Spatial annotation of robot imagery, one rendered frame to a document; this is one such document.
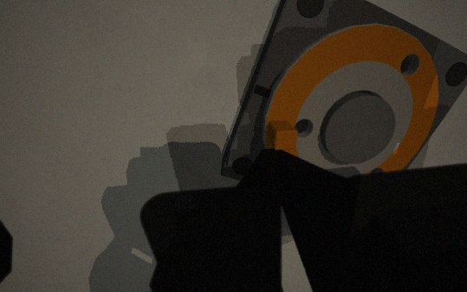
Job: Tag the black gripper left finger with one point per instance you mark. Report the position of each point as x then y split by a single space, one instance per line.
249 213

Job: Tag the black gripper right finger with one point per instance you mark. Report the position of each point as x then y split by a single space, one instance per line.
328 214

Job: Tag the orange round plate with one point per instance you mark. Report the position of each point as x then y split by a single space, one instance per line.
356 58

